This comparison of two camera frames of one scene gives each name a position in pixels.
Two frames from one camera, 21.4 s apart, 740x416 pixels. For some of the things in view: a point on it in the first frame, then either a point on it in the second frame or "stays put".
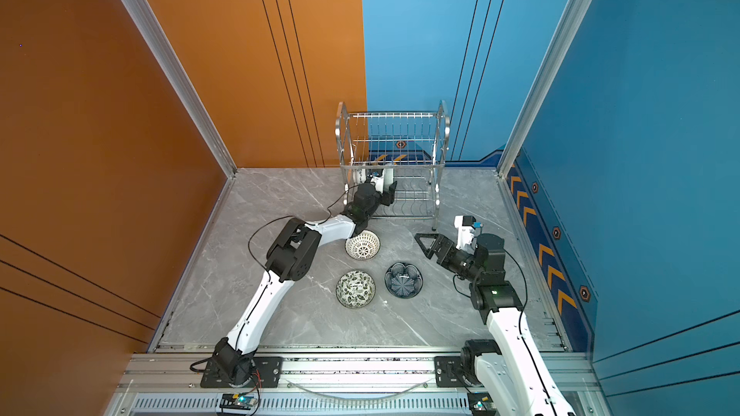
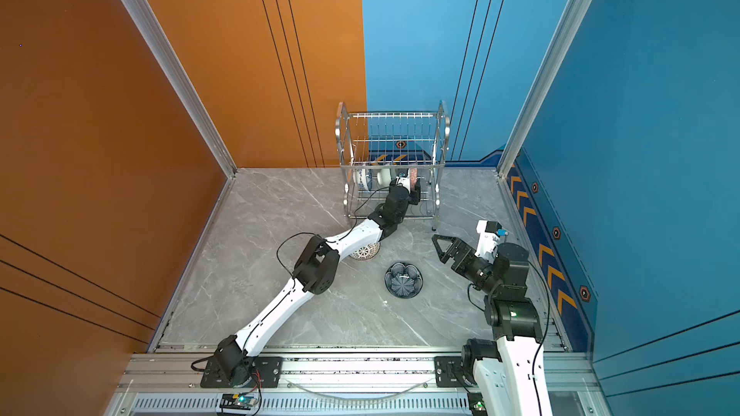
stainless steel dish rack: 412,143 stays put
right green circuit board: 481,403 stays put
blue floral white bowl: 358,175 stays put
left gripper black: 388,196 → 416,194
